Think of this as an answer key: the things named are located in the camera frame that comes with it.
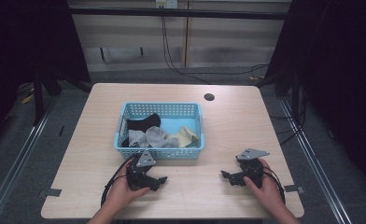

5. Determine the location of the black curtain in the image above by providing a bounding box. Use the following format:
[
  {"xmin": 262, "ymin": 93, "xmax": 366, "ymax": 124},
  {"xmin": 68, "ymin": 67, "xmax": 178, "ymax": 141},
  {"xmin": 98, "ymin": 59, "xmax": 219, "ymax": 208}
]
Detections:
[
  {"xmin": 0, "ymin": 0, "xmax": 92, "ymax": 150},
  {"xmin": 264, "ymin": 0, "xmax": 366, "ymax": 197}
]

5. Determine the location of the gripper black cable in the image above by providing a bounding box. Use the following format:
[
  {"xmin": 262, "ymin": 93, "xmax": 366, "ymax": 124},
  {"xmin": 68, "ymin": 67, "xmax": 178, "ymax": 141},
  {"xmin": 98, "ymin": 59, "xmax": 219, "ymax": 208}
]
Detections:
[
  {"xmin": 100, "ymin": 156, "xmax": 134, "ymax": 207},
  {"xmin": 262, "ymin": 165, "xmax": 287, "ymax": 205}
]

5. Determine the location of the white wall outlet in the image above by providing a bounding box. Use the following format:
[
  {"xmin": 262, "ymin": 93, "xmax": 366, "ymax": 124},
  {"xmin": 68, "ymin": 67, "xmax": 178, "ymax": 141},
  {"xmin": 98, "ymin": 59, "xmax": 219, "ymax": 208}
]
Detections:
[{"xmin": 154, "ymin": 0, "xmax": 179, "ymax": 9}]

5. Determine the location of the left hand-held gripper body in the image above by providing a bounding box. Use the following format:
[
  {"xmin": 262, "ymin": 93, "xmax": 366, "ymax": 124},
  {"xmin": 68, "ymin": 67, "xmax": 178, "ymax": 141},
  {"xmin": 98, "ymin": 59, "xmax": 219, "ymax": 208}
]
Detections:
[{"xmin": 126, "ymin": 150, "xmax": 157, "ymax": 191}]

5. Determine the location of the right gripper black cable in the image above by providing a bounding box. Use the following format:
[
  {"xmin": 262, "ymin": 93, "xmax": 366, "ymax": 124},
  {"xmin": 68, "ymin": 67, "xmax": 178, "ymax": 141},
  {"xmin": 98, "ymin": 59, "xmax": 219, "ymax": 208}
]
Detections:
[{"xmin": 262, "ymin": 165, "xmax": 287, "ymax": 205}]

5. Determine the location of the black wall cable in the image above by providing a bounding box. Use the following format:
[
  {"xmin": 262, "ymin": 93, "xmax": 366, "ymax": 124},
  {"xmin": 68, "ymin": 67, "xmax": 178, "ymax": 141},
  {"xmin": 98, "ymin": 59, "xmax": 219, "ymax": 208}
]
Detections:
[{"xmin": 161, "ymin": 15, "xmax": 270, "ymax": 86}]

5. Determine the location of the light grey sock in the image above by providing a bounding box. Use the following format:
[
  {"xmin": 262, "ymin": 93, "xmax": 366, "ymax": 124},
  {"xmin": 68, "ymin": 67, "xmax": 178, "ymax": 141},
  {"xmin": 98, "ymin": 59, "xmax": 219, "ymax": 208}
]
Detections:
[{"xmin": 128, "ymin": 129, "xmax": 150, "ymax": 148}]

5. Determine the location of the grey tape strip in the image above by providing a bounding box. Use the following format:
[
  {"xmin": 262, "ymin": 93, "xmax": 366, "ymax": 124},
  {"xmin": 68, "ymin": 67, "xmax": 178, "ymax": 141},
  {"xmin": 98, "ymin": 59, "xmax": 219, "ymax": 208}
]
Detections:
[
  {"xmin": 284, "ymin": 184, "xmax": 305, "ymax": 194},
  {"xmin": 45, "ymin": 188, "xmax": 63, "ymax": 198}
]

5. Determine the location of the black sock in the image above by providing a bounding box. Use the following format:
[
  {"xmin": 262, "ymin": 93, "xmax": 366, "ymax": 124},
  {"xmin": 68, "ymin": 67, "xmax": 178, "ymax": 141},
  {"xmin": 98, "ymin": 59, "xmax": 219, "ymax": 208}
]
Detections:
[{"xmin": 120, "ymin": 113, "xmax": 162, "ymax": 148}]

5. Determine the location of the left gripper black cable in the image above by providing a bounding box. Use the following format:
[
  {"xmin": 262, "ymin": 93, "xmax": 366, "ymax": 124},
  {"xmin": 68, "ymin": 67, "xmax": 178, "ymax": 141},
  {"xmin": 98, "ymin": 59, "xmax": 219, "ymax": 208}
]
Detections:
[{"xmin": 100, "ymin": 156, "xmax": 134, "ymax": 207}]

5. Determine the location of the person's left hand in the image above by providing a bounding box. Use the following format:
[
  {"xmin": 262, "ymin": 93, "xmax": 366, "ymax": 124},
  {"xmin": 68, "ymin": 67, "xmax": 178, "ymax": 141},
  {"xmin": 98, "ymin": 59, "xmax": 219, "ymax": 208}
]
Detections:
[{"xmin": 106, "ymin": 168, "xmax": 151, "ymax": 216}]

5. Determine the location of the pale yellow sock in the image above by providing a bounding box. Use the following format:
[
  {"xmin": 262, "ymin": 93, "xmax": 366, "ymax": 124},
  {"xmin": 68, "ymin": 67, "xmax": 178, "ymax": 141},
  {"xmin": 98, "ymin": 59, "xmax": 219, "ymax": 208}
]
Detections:
[{"xmin": 167, "ymin": 125, "xmax": 200, "ymax": 148}]

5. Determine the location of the black metal stand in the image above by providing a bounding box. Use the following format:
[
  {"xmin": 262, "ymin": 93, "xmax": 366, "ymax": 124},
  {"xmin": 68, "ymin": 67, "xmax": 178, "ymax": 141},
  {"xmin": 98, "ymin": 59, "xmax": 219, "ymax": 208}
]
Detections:
[
  {"xmin": 31, "ymin": 73, "xmax": 63, "ymax": 127},
  {"xmin": 255, "ymin": 69, "xmax": 308, "ymax": 132}
]

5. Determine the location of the blue plastic basket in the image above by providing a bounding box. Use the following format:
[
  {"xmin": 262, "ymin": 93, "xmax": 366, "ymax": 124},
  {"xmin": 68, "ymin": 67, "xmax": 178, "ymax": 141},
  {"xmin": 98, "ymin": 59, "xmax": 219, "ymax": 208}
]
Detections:
[{"xmin": 113, "ymin": 101, "xmax": 206, "ymax": 161}]

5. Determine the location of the metal floor rail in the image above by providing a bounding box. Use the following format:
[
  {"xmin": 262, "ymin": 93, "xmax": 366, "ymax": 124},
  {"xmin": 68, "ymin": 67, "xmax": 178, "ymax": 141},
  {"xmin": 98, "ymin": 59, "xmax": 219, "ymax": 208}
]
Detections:
[
  {"xmin": 0, "ymin": 92, "xmax": 61, "ymax": 224},
  {"xmin": 278, "ymin": 97, "xmax": 357, "ymax": 224}
]

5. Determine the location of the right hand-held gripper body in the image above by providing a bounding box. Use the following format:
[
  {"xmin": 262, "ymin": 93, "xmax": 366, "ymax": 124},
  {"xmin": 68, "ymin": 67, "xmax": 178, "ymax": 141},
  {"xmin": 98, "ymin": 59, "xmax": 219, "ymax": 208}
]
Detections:
[{"xmin": 235, "ymin": 147, "xmax": 271, "ymax": 189}]

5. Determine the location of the black horizontal bar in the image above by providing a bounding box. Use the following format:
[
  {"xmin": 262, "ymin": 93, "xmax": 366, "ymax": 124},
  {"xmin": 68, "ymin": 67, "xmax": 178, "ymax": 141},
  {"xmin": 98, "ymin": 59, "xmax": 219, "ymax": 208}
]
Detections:
[{"xmin": 68, "ymin": 7, "xmax": 289, "ymax": 21}]

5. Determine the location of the yellow floor object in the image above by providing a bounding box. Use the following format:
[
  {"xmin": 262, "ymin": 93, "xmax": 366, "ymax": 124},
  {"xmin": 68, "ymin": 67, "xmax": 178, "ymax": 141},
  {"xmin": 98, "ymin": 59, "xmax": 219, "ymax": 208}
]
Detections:
[{"xmin": 21, "ymin": 93, "xmax": 35, "ymax": 105}]

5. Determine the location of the person's right hand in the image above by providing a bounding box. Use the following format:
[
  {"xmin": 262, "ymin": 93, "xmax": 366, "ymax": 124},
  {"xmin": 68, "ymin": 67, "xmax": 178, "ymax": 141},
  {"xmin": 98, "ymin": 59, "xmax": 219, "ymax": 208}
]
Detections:
[{"xmin": 243, "ymin": 158, "xmax": 286, "ymax": 217}]

